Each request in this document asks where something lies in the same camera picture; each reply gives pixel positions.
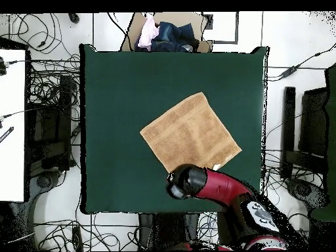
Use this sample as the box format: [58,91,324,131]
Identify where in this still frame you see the orange terry towel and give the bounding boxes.
[139,91,243,174]

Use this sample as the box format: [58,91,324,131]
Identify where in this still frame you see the dark green tablecloth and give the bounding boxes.
[79,43,268,215]

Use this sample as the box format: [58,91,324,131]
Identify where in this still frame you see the blue jeans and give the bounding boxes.
[135,21,200,53]

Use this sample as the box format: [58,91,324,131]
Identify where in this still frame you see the pink garment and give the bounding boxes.
[137,14,160,49]

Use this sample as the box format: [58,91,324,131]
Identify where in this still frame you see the black floor stand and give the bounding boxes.
[27,75,73,171]

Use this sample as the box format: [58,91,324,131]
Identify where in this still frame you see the cardboard box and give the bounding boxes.
[121,11,215,53]

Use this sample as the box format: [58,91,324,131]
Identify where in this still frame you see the grey stand base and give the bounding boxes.
[285,177,329,211]
[30,170,62,192]

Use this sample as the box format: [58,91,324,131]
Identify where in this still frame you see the black power strip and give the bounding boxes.
[72,226,83,251]

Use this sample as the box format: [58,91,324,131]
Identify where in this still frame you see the black power adapter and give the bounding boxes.
[278,65,300,78]

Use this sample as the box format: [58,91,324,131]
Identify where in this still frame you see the white desk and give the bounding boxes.
[0,48,27,203]

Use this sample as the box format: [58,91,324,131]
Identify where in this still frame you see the dark green cloth-covered object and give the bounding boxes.
[310,62,336,221]

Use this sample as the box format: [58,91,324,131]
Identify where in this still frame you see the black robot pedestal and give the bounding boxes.
[138,213,201,251]

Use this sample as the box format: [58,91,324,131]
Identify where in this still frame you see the blue and white cable tangle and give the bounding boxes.
[196,211,220,243]

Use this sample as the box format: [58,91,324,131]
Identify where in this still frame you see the black cable bundle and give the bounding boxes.
[262,149,326,237]

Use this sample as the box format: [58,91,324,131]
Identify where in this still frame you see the black furniture frame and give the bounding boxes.
[280,86,329,179]

